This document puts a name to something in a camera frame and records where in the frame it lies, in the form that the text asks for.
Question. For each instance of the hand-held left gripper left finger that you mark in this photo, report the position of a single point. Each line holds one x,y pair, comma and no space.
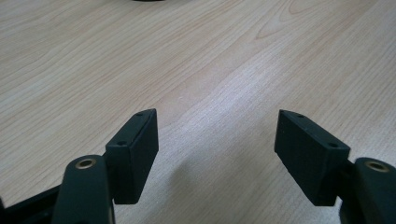
137,155

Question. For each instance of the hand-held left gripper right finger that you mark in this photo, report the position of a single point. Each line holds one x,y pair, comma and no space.
308,155

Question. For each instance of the black key rack with tray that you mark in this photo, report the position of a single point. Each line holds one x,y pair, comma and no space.
148,0

